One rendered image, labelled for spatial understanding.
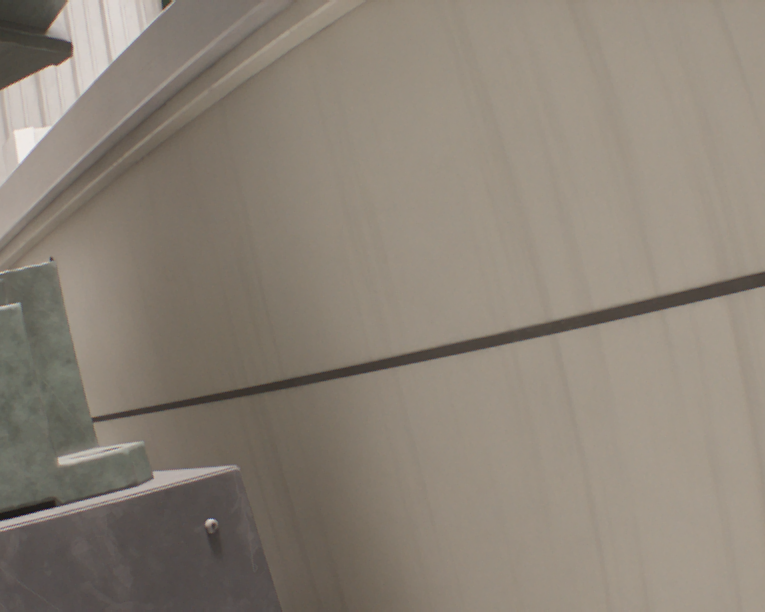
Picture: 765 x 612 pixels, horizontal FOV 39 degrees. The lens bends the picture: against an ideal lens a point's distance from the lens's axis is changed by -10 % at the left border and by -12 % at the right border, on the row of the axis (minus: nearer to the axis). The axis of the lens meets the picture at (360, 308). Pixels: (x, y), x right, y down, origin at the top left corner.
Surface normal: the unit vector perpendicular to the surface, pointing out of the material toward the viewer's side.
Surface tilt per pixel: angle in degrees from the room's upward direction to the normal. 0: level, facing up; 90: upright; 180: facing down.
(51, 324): 90
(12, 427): 90
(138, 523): 90
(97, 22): 90
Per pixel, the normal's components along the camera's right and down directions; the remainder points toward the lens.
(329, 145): -0.82, 0.19
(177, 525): 0.59, -0.17
